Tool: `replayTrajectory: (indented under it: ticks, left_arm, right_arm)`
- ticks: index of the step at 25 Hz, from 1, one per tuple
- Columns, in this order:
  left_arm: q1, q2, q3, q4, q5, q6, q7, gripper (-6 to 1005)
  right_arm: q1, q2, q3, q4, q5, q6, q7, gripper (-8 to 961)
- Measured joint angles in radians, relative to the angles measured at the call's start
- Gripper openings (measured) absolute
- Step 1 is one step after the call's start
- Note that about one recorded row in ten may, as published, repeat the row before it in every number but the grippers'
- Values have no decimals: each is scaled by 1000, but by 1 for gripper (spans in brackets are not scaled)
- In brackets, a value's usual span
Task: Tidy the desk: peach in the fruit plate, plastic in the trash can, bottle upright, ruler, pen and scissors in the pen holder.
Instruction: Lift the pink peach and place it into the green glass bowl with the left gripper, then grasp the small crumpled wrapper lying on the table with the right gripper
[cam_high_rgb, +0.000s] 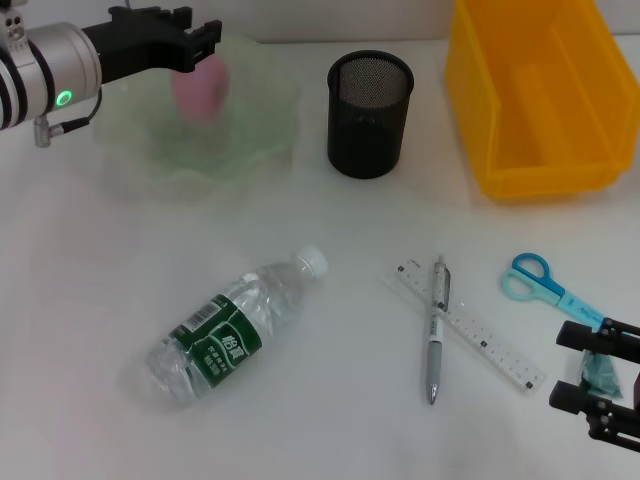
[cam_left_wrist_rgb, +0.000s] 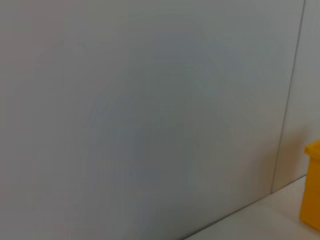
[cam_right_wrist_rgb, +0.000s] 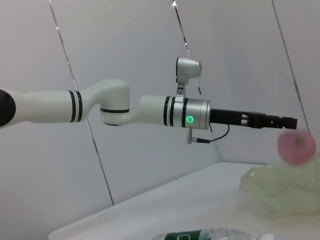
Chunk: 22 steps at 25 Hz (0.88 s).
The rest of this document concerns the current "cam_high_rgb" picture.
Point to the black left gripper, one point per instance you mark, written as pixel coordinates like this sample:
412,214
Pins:
140,45

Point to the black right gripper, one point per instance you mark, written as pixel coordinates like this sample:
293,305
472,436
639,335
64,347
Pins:
637,390

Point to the pink toy peach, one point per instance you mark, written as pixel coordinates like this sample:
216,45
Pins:
200,95

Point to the clear plastic ruler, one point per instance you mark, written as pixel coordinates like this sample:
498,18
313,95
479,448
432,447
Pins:
500,352

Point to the blue and teal scissors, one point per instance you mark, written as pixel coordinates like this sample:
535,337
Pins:
530,280

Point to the grey white ballpoint pen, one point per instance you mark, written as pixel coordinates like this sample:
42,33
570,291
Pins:
435,350

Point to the clear green-label water bottle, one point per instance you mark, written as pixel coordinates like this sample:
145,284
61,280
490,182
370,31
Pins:
235,330

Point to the translucent green fruit plate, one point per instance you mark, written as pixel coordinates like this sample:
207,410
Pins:
250,125

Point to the black mesh pen holder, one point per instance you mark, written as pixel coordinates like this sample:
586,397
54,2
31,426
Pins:
367,130

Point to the yellow plastic bin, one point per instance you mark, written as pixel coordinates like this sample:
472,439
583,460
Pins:
550,110

